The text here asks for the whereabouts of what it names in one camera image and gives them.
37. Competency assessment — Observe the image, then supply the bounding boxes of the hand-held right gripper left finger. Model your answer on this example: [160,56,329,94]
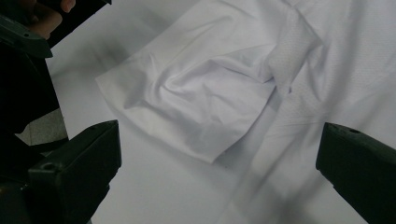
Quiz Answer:
[27,119,122,224]

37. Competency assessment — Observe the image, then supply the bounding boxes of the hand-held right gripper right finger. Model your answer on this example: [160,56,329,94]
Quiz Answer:
[316,121,396,224]

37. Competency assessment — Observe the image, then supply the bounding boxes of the white garment with black band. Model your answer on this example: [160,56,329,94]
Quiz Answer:
[94,0,396,224]

